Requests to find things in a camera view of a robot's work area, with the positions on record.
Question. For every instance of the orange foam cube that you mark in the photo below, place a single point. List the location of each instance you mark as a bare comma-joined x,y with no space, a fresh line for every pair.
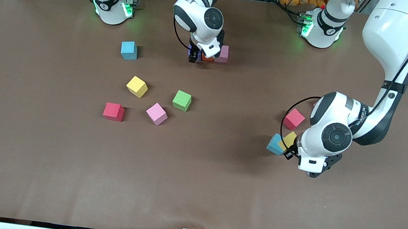
208,57

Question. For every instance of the yellow foam cube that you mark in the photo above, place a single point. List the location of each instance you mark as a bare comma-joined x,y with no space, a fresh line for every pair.
289,138
137,86

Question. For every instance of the cyan foam cube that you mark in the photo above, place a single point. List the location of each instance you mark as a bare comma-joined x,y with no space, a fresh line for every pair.
129,50
275,143

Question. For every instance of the pink foam cube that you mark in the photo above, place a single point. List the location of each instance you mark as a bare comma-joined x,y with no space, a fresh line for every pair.
223,54
156,113

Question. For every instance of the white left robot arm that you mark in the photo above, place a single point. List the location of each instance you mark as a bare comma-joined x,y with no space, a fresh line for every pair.
393,32

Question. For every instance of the red foam cube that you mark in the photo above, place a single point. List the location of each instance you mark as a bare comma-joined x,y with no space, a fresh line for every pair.
113,111
293,119

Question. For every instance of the green foam cube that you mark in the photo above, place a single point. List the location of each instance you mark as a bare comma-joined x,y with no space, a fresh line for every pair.
182,100

